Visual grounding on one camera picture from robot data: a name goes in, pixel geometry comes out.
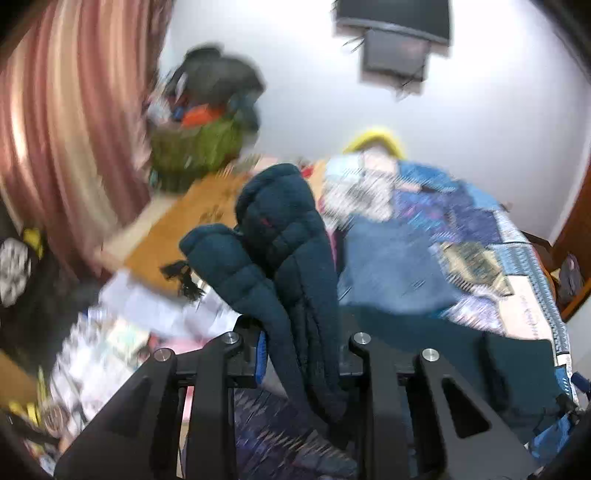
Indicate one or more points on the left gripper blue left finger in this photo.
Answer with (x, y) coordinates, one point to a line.
(249, 365)

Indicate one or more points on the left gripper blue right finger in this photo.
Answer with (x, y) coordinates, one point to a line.
(350, 363)

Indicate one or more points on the dark teal knit pants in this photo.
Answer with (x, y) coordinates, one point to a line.
(276, 266)

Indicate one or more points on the blue denim jeans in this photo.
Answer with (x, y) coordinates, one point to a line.
(390, 266)

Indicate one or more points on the blue patchwork bedspread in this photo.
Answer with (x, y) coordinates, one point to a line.
(181, 416)

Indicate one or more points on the wooden lap desk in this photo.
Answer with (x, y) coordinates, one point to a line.
(151, 240)

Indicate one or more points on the green fabric storage bag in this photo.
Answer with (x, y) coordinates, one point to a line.
(180, 155)

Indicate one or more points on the yellow curved pillow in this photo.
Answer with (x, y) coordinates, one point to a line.
(377, 136)

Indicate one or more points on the brown wooden wardrobe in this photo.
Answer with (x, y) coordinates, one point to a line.
(573, 243)

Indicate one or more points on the dark grey jacket pile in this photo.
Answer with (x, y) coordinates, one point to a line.
(226, 83)

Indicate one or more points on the pink striped curtain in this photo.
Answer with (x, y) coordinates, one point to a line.
(75, 81)

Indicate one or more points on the small black wall monitor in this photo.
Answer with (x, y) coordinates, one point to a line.
(394, 54)

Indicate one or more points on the black wall television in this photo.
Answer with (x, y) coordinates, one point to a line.
(426, 19)

